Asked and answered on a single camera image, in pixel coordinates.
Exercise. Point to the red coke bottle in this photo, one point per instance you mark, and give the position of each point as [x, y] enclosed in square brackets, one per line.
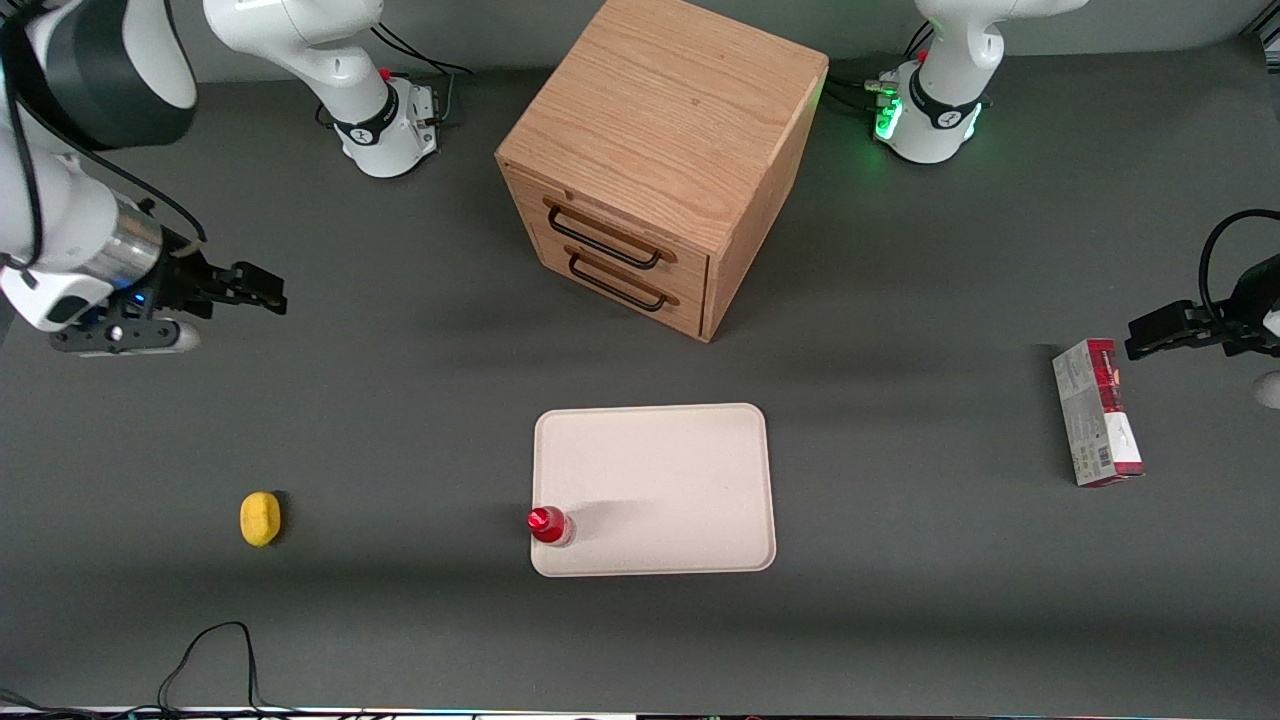
[547, 524]

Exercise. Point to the beige rectangular tray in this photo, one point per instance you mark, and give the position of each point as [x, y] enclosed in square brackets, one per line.
[660, 480]

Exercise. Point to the yellow lemon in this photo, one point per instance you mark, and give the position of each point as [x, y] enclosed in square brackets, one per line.
[260, 518]

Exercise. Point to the wooden two-drawer cabinet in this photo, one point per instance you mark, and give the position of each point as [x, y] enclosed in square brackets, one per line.
[660, 120]

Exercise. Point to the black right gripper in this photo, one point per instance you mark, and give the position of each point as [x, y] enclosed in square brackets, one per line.
[184, 281]

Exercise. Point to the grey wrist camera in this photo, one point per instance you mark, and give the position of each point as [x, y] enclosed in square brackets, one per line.
[1271, 388]
[125, 337]

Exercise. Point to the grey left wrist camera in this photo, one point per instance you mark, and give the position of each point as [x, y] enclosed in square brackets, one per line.
[1271, 388]

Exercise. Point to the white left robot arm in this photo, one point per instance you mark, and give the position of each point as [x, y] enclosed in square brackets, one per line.
[945, 70]

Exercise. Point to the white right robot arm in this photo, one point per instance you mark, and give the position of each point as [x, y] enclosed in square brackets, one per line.
[330, 60]

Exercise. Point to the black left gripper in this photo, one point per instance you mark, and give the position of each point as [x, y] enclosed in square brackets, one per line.
[1243, 321]

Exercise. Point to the red and grey carton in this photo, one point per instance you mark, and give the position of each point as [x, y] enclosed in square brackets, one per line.
[1095, 415]

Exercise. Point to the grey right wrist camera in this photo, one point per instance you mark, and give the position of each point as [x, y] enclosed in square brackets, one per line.
[125, 337]

